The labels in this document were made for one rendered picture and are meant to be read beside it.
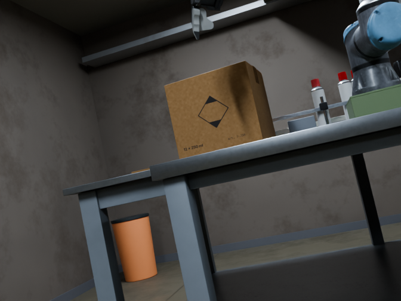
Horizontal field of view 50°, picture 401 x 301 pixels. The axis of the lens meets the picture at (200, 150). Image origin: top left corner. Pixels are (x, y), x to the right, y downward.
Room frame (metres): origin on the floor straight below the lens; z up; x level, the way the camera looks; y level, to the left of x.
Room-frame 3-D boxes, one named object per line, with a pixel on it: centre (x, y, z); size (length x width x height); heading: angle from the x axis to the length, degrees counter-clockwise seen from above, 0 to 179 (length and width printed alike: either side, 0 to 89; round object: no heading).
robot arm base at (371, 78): (1.37, -0.59, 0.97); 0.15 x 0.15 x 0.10
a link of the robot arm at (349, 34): (1.36, -0.59, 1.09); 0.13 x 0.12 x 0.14; 0
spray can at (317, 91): (1.79, -0.53, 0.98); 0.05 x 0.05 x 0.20
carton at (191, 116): (1.55, -0.10, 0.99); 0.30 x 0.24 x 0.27; 70
